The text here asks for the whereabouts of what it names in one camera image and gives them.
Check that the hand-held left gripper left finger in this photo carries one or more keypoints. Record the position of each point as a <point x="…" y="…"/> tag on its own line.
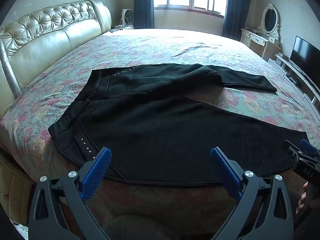
<point x="98" y="170"/>

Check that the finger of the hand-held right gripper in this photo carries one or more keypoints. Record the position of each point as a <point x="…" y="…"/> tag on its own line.
<point x="308" y="148"/>
<point x="291" y="148"/>

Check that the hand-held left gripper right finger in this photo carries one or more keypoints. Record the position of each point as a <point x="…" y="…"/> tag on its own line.
<point x="225" y="170"/>

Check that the black pants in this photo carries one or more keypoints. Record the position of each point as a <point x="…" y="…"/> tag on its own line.
<point x="160" y="120"/>

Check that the person's right hand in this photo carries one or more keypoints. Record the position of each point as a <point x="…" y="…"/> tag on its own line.
<point x="303" y="197"/>

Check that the white television stand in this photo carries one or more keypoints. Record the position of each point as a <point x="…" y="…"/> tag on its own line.
<point x="290" y="67"/>

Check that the black flat television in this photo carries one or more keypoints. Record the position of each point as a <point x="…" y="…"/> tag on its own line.
<point x="306" y="57"/>

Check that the cream dressing table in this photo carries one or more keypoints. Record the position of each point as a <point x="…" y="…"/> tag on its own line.
<point x="257" y="40"/>

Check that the white oval vanity mirror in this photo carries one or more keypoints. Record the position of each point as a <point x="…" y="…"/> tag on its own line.
<point x="270" y="18"/>

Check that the bed with floral cover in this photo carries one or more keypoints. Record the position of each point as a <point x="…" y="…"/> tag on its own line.
<point x="155" y="47"/>

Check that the small dark phone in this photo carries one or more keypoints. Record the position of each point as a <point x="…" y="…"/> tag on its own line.
<point x="113" y="31"/>

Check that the white bedside clutter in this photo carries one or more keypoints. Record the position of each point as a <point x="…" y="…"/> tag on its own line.
<point x="123" y="27"/>

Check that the white desk fan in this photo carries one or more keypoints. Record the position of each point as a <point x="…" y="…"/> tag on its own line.
<point x="127" y="17"/>

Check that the beige tufted leather bed frame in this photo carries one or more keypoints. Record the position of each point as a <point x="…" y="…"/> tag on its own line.
<point x="50" y="37"/>

